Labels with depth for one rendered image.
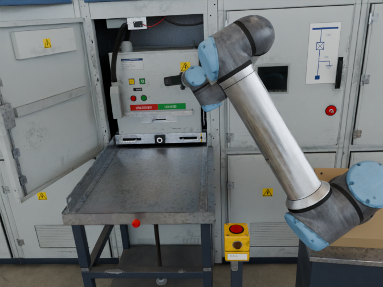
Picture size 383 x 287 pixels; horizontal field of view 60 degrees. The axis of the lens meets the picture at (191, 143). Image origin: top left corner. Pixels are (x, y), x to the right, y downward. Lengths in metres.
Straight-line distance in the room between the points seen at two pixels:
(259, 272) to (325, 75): 1.28
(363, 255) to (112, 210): 0.95
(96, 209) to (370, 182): 1.01
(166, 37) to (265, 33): 1.64
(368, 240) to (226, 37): 0.88
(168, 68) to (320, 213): 1.16
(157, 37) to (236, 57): 1.68
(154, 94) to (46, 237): 1.22
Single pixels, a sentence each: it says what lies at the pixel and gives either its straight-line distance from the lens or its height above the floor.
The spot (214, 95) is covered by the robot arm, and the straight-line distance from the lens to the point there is 1.54.
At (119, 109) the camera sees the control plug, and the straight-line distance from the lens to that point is 1.87.
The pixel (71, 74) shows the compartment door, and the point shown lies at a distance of 1.85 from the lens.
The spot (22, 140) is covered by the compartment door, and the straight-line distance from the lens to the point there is 1.64.
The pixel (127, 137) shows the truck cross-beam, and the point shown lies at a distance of 2.02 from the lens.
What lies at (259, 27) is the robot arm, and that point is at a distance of 1.03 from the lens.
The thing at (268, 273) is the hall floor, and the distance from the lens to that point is 2.35.
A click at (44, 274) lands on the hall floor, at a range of 2.59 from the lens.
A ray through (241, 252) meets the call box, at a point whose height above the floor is 0.84.
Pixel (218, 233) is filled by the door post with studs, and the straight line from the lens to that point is 2.24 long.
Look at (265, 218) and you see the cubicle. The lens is 2.18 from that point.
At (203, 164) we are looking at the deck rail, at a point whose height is 0.85.
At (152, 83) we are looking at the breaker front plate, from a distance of 1.91.
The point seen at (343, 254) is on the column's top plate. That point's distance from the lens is 1.37.
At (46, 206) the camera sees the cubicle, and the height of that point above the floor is 0.47.
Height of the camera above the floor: 1.58
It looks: 21 degrees down
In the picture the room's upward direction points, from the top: 3 degrees counter-clockwise
